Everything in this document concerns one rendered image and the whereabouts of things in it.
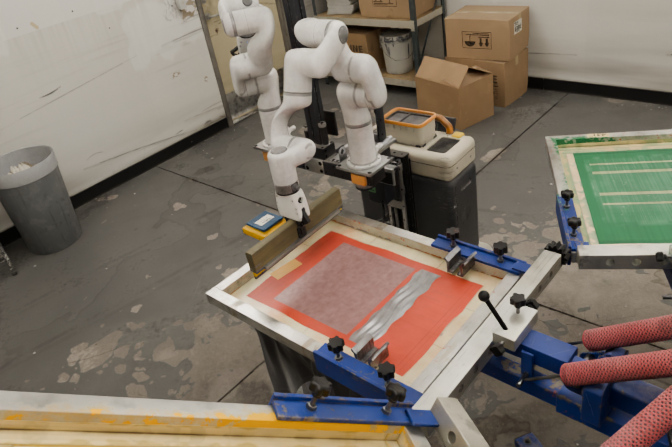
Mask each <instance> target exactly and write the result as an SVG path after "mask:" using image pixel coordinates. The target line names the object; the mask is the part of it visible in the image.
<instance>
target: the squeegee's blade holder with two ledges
mask: <svg viewBox="0 0 672 447"><path fill-rule="evenodd" d="M338 213H340V209H336V210H335V211H333V212H332V213H331V214H330V215H328V216H327V217H326V218H325V219H323V220H322V221H321V222H319V223H318V224H317V225H316V226H314V227H313V228H312V229H311V230H309V231H308V232H307V234H306V235H305V236H304V237H302V238H301V239H300V238H299V239H298V240H297V241H295V242H294V243H293V244H291V245H290V246H289V247H288V248H286V249H285V250H284V251H283V252H281V253H280V254H279V255H277V256H276V257H275V258H274V259H272V260H271V261H270V262H268V263H267V264H266V265H265V266H264V269H265V270H268V269H269V268H270V267H272V266H273V265H274V264H276V263H277V262H278V261H279V260H281V259H282V258H283V257H284V256H286V255H287V254H288V253H289V252H291V251H292V250H293V249H294V248H296V247H297V246H298V245H299V244H301V243H302V242H303V241H304V240H306V239H307V238H308V237H310V236H311V235H312V234H313V233H315V232H316V231H317V230H318V229H320V228H321V227H322V226H323V225H325V224H326V223H327V222H328V221H330V220H331V219H332V218H333V217H335V216H336V215H337V214H338Z"/></svg>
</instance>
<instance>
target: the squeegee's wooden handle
mask: <svg viewBox="0 0 672 447"><path fill-rule="evenodd" d="M308 207H309V211H310V215H309V216H308V217H309V219H310V220H311V222H310V223H308V224H306V225H305V227H306V231H307V232H308V231H309V230H311V229H312V228H313V227H314V226H316V225H317V224H318V223H319V222H321V221H322V220H323V219H325V218H326V217H327V216H328V215H330V214H331V213H332V212H333V211H335V210H336V209H341V208H342V207H343V203H342V198H341V193H340V189H339V188H337V187H332V188H331V189H330V190H328V191H327V192H326V193H324V194H323V195H322V196H320V197H319V198H318V199H316V200H315V201H314V202H312V203H311V204H309V205H308ZM297 228H298V226H297V223H296V221H295V220H293V219H289V220H288V221H287V222H285V223H284V224H283V225H281V226H280V227H279V228H277V229H276V230H275V231H273V232H272V233H271V234H269V235H268V236H267V237H265V238H264V239H263V240H261V241H260V242H259V243H257V244H256V245H255V246H253V247H252V248H251V249H249V250H248V251H247V252H246V253H245V255H246V258H247V261H248V264H249V267H250V270H251V271H252V272H254V273H256V274H258V273H260V272H261V271H262V270H263V269H264V266H265V265H266V264H267V263H268V262H270V261H271V260H272V259H274V258H275V257H276V256H277V255H279V254H280V253H281V252H283V251H284V250H285V249H286V248H288V247H289V246H290V245H291V244H293V243H294V242H295V241H297V240H298V239H299V236H298V232H297Z"/></svg>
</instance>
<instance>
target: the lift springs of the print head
mask: <svg viewBox="0 0 672 447"><path fill-rule="evenodd" d="M667 340H672V314H671V315H666V316H660V317H655V318H649V319H644V320H638V321H633V322H627V323H622V324H616V325H611V326H605V327H600V328H594V329H589V330H585V331H584V333H583V336H582V340H579V341H573V342H567V343H568V344H571V345H576V344H582V343H583V344H584V346H585V347H586V348H587V349H588V350H589V351H599V350H606V349H612V348H619V347H626V346H633V345H640V344H647V343H654V342H661V341H667ZM560 377H561V379H562V381H563V383H564V384H565V385H567V386H570V387H571V386H582V385H593V384H603V383H614V382H625V381H636V380H646V379H657V378H668V377H672V349H669V350H661V351H654V352H646V353H639V354H631V355H624V356H616V357H608V358H601V359H593V360H586V361H578V362H571V363H565V364H563V365H562V366H561V368H560V374H555V375H546V376H537V377H529V378H523V381H533V380H542V379H551V378H560ZM671 429H672V385H671V386H669V387H668V388H667V389H666V390H665V391H664V392H663V393H661V394H660V395H659V396H658V397H657V398H656V399H654V400H653V401H652V402H651V403H650V404H649V405H647V406H646V407H645V408H644V409H643V410H642V411H640V412H639V413H638V414H637V415H636V416H635V417H633V418H632V419H631V420H630V421H629V422H628V423H626V424H625V425H624V426H623V427H622V428H621V429H619V430H618V431H617V432H616V433H615V434H614V435H612V436H611V437H610V438H609V439H608V440H607V441H605V442H604V443H603V444H602V445H601V446H600V447H651V446H652V445H653V444H654V443H655V442H657V441H658V440H659V439H660V438H661V437H663V436H664V435H665V434H666V433H667V432H668V431H670V430H671Z"/></svg>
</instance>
